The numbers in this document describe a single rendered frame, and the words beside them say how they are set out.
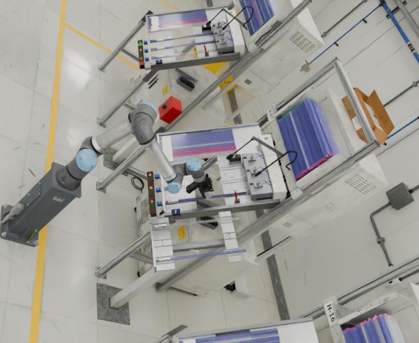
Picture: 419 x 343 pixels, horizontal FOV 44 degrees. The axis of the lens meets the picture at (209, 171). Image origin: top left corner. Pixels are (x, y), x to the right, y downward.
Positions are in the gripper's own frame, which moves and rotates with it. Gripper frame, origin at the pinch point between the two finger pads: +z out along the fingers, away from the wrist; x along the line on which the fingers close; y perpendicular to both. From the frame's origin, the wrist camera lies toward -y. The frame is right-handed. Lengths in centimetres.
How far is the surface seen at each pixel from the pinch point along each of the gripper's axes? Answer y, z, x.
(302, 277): 42, 182, 23
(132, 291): -61, 26, -36
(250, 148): 34, 9, 38
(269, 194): 38.0, 6.8, -6.0
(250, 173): 30.0, 2.4, 10.5
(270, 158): 44.3, 4.0, 19.2
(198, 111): -5, 55, 135
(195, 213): -7.9, -0.8, -10.0
